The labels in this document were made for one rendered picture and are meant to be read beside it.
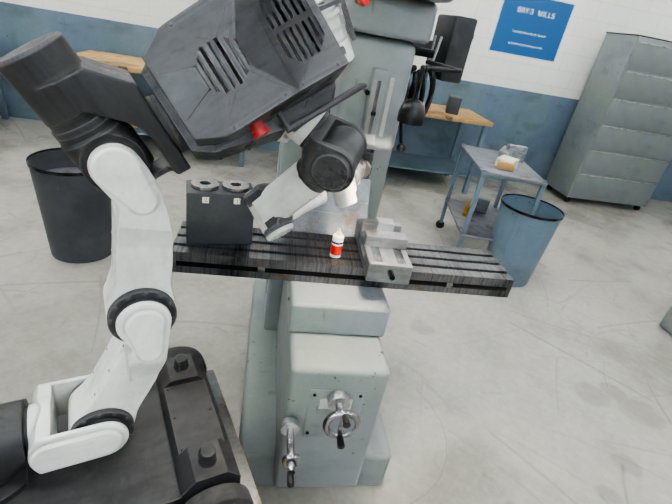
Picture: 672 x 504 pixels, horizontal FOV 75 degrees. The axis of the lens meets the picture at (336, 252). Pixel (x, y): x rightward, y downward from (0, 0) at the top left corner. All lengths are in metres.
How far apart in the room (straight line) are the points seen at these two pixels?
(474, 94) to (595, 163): 1.75
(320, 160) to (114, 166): 0.37
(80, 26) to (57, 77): 5.14
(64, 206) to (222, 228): 1.65
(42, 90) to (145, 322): 0.47
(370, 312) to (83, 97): 1.03
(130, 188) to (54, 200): 2.19
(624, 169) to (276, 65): 6.21
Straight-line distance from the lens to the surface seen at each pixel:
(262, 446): 1.83
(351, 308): 1.47
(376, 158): 1.90
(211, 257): 1.51
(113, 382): 1.19
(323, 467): 1.76
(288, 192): 0.99
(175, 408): 1.43
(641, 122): 6.63
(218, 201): 1.49
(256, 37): 0.79
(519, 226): 3.52
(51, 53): 0.86
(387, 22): 1.31
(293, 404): 1.49
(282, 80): 0.77
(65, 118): 0.87
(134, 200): 0.89
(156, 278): 1.02
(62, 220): 3.11
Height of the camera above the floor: 1.66
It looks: 28 degrees down
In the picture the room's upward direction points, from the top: 11 degrees clockwise
